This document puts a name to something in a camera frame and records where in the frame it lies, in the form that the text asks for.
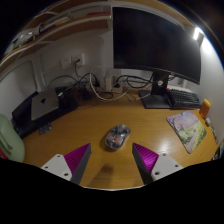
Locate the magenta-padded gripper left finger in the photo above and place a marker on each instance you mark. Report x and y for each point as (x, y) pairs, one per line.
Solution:
(78, 158)

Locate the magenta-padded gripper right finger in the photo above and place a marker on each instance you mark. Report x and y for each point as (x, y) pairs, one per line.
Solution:
(146, 158)

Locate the transparent computer mouse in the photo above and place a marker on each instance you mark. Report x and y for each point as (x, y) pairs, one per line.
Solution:
(117, 136)

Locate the cherry blossom print mouse pad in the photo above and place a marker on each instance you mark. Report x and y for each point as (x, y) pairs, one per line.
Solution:
(187, 130)

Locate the silver mini computer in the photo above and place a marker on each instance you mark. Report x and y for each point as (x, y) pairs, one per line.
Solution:
(44, 104)

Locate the black box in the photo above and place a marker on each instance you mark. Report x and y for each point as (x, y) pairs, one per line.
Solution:
(23, 121)

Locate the pale green container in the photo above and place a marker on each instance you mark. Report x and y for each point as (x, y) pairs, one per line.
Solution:
(11, 143)

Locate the dark grey mechanical keyboard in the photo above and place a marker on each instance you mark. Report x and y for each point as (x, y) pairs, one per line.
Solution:
(183, 99)

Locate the white power strip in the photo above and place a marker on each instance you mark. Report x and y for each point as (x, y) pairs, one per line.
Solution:
(116, 88)

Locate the orange jar with yellow lid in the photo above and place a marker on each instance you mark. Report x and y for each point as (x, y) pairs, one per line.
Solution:
(205, 109)

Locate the white charger block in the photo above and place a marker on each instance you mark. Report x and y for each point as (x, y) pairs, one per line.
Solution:
(109, 82)

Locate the black curved computer monitor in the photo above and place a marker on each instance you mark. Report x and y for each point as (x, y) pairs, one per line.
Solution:
(153, 40)

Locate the white wall socket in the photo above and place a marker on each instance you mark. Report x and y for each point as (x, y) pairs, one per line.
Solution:
(65, 62)
(78, 59)

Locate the wooden wall shelf unit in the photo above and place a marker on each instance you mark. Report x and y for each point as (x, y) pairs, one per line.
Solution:
(60, 25)

